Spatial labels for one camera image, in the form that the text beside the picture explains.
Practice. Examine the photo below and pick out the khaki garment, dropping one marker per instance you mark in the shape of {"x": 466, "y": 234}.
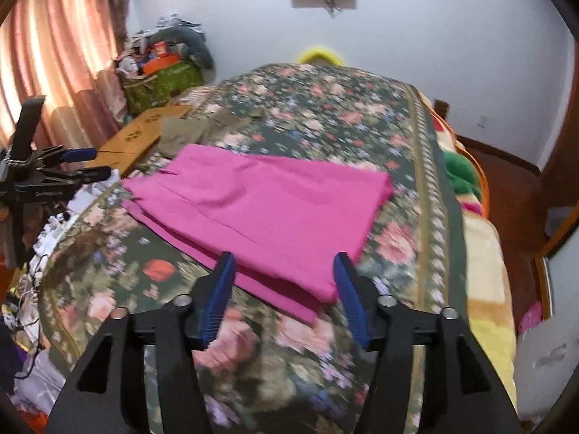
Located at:
{"x": 199, "y": 131}

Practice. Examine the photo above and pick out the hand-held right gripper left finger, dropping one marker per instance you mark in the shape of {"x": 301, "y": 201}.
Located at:
{"x": 216, "y": 297}

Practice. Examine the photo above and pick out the wooden bed frame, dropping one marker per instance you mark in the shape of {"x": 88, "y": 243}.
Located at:
{"x": 475, "y": 167}

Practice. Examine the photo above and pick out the grey stuffed cushion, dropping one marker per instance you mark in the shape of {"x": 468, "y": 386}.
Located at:
{"x": 190, "y": 45}

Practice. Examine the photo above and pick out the yellow pillow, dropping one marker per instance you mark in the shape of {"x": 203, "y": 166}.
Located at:
{"x": 319, "y": 56}

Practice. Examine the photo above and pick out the pink curtain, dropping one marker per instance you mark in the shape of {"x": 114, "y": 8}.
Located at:
{"x": 54, "y": 54}

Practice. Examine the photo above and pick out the green storage box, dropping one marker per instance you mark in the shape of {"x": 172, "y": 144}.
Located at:
{"x": 158, "y": 83}

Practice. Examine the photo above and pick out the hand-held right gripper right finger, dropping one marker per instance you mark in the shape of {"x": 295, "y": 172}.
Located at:
{"x": 353, "y": 297}

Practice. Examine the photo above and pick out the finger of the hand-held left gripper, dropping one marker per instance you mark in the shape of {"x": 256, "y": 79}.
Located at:
{"x": 80, "y": 154}
{"x": 92, "y": 175}

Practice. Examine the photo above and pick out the pink pants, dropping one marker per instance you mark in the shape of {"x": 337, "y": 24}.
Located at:
{"x": 253, "y": 208}

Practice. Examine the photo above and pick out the floral bedspread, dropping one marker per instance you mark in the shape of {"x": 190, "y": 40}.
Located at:
{"x": 280, "y": 244}

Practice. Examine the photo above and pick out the colourful plush blanket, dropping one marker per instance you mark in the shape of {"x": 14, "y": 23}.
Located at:
{"x": 479, "y": 253}

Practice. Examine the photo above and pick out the cardboard box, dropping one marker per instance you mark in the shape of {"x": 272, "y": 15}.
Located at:
{"x": 135, "y": 138}

